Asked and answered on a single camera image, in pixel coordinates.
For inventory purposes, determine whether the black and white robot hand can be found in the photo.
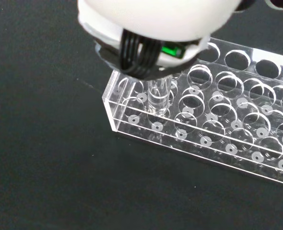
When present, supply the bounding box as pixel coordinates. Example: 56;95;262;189
76;0;255;81

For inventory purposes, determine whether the clear acrylic test tube rack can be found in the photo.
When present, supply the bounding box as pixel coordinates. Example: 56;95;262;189
101;37;283;188

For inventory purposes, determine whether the black bench cloth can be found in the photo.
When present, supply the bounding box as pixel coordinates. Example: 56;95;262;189
0;0;283;230

